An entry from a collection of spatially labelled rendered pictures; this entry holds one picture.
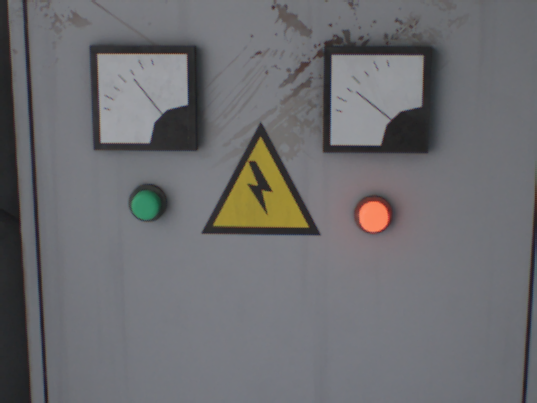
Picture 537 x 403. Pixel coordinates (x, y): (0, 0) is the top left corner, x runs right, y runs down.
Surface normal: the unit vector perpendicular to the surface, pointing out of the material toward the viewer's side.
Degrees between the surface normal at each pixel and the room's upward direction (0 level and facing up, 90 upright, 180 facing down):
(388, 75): 90
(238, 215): 90
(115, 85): 90
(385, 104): 90
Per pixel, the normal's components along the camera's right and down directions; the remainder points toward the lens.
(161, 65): -0.06, 0.23
